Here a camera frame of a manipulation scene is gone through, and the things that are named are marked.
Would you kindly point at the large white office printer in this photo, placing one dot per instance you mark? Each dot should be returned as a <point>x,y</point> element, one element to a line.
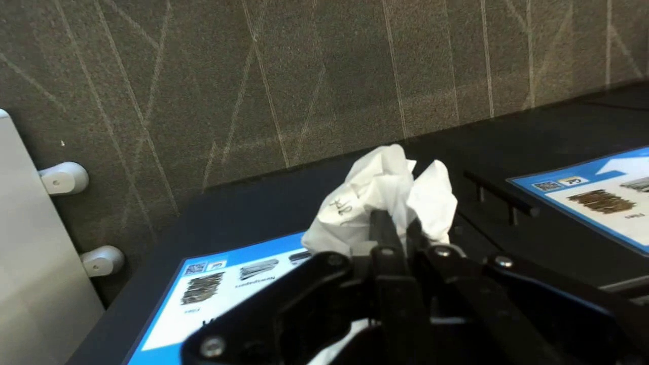
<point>38,271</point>

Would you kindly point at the white printer caster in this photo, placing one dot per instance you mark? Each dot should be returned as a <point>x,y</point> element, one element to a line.
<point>102,260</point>
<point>64,177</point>

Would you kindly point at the blue label with down arrow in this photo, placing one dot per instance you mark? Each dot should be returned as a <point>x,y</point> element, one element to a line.
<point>601,200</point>

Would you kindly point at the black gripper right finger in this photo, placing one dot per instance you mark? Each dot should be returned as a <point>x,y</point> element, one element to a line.
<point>529,311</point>

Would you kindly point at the black bin door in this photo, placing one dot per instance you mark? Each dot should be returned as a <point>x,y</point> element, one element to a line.
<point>540,155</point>
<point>223,215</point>

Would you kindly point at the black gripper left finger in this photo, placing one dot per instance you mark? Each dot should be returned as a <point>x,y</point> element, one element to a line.
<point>326,305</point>

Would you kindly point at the white paper ball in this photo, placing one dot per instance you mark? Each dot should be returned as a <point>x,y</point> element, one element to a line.
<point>378,195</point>

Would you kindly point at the blue label with up arrow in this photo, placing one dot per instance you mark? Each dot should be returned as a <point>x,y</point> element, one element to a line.
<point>203,291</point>

